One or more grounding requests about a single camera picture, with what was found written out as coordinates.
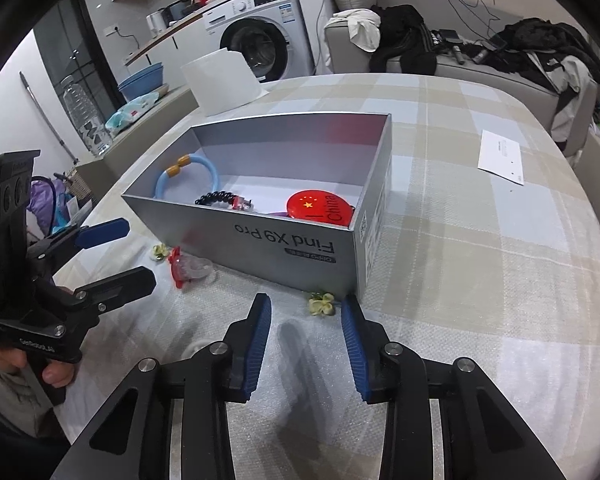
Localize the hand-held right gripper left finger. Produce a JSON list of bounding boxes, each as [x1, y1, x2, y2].
[[50, 292, 273, 480]]

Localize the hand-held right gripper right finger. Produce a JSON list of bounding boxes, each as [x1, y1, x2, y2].
[[341, 295, 568, 480]]

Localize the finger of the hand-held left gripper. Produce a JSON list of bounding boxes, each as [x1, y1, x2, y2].
[[55, 266, 157, 317], [27, 217, 131, 262]]

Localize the red clear plastic ornament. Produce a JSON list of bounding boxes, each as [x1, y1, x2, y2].
[[167, 245, 216, 291]]

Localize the grey cardboard box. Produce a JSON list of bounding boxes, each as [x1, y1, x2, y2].
[[121, 112, 393, 301]]

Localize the black bead bracelet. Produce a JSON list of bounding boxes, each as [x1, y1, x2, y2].
[[195, 190, 253, 212]]

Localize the blue ring bracelet amber beads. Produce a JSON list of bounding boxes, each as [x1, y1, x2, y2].
[[155, 152, 221, 200]]

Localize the person's left hand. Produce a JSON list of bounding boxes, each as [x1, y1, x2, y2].
[[0, 347, 76, 387]]

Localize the purple plastic bag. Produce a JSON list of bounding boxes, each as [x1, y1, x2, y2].
[[27, 180, 61, 241]]

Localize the grey side cabinet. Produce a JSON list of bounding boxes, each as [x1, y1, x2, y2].
[[75, 85, 201, 201]]

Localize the clear water bottle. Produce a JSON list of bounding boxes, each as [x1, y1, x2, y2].
[[60, 74, 113, 157]]

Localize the wet wipes packet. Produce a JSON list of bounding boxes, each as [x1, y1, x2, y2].
[[105, 91, 161, 133]]

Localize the blue plastic basin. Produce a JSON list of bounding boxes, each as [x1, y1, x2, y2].
[[117, 62, 166, 102]]

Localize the white paper roll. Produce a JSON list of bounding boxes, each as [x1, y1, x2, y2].
[[180, 47, 268, 117]]

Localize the white kettle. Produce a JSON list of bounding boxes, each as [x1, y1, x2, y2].
[[146, 9, 167, 37]]

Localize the white envelope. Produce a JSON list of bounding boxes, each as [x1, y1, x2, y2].
[[477, 129, 526, 187]]

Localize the white washing machine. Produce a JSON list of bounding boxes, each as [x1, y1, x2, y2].
[[202, 0, 316, 83]]

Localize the grey sofa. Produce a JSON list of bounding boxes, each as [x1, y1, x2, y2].
[[325, 5, 598, 156]]

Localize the black clothing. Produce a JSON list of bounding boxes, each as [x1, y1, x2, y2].
[[369, 4, 438, 75]]

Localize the white cloth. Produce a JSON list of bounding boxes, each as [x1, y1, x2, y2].
[[332, 8, 382, 53]]

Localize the white grey jacket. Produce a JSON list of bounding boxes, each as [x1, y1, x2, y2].
[[527, 50, 598, 143]]

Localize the black jacket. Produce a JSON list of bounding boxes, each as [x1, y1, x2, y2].
[[495, 17, 600, 86]]

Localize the grey mop handle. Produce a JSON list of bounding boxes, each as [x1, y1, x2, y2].
[[20, 72, 76, 166]]

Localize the black cable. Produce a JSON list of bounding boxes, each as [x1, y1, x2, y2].
[[410, 0, 511, 46]]

